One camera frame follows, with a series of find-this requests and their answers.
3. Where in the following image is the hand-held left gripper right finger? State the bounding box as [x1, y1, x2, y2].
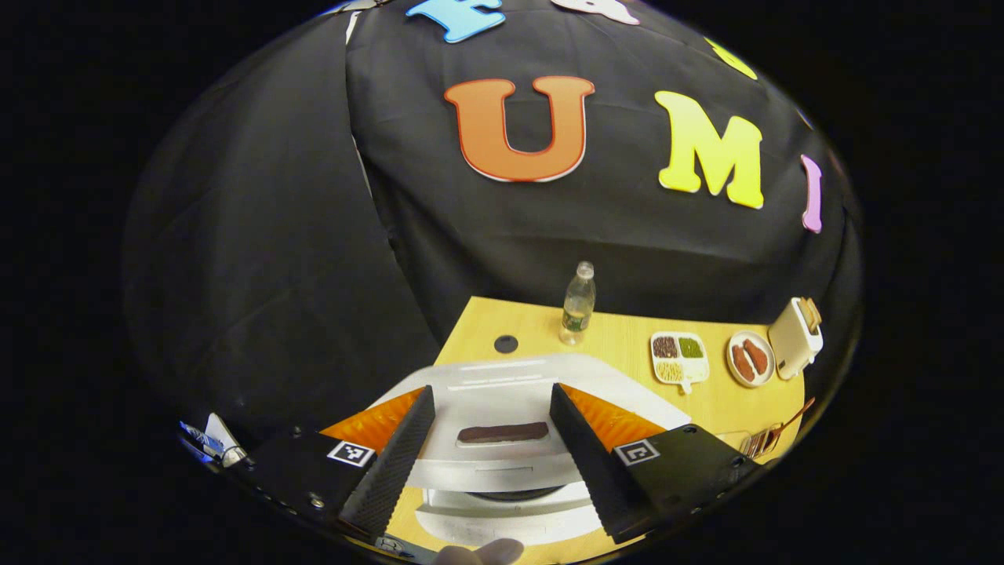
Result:
[549, 383, 762, 544]

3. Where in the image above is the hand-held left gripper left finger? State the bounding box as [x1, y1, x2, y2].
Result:
[243, 385, 436, 538]

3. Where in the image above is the white rice cooker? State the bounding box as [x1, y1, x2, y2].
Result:
[369, 353, 693, 548]

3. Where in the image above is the clear metal chopstick holder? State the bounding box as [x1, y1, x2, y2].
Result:
[737, 424, 785, 460]

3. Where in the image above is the brown wooden spoon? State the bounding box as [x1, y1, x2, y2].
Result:
[765, 397, 817, 440]

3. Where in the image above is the white divided grain dish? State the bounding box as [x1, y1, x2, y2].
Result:
[650, 331, 711, 395]

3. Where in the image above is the clear plastic water bottle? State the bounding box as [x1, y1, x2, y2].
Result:
[558, 261, 597, 346]

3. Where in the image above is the round white plate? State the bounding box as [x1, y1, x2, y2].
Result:
[726, 330, 776, 388]

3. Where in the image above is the black backdrop cloth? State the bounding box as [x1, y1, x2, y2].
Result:
[122, 0, 864, 472]

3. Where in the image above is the white toaster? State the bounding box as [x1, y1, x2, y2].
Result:
[767, 297, 824, 381]

